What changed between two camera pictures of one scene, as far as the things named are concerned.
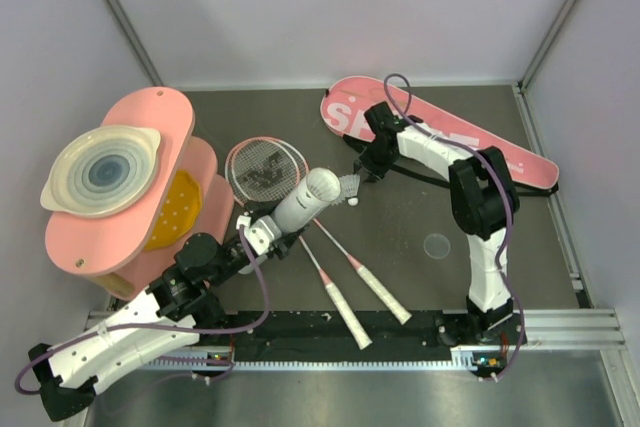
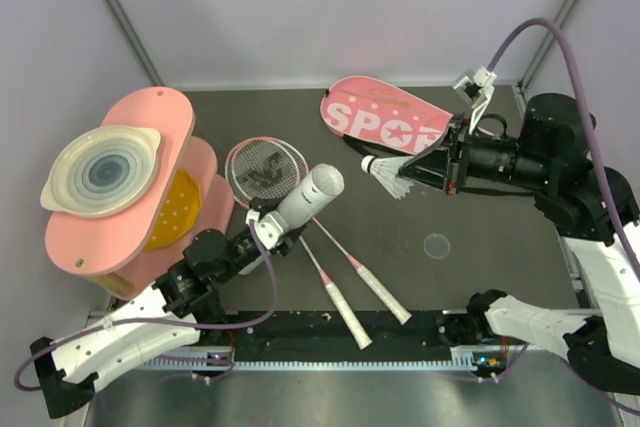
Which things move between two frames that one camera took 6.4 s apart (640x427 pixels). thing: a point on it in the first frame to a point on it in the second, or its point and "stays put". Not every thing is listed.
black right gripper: (365, 163) to (441, 167)
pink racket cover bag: (345, 99) stays put
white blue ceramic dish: (101, 170) stays put
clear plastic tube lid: (436, 246) stays put
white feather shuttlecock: (349, 190) to (385, 170)
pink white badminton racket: (256, 167) stays put
